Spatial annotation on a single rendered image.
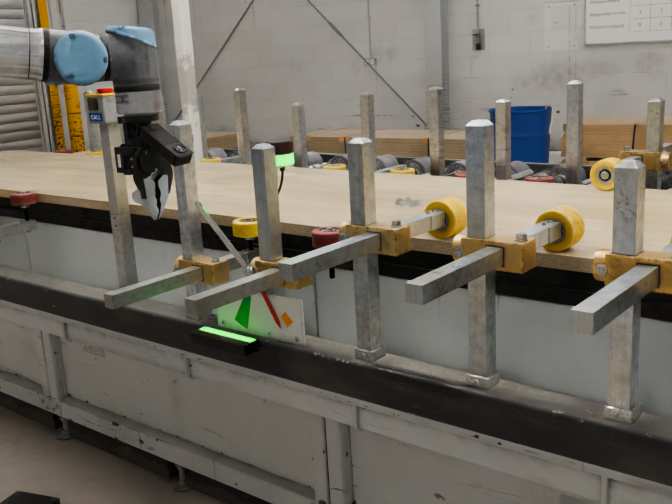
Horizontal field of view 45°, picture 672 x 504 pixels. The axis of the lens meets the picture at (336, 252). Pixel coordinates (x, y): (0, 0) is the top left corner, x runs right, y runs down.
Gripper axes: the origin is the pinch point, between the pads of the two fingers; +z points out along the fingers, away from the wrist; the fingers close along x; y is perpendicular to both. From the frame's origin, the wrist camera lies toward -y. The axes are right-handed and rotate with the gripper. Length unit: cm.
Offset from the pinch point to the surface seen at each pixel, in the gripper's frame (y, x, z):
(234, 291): -20.0, 0.1, 13.7
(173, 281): 4.9, -6.0, 16.6
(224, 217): 18.5, -36.0, 9.4
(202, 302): -19.8, 8.3, 13.6
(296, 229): -5.8, -35.5, 10.2
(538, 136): 164, -547, 53
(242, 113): 98, -127, -8
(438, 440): -55, -16, 43
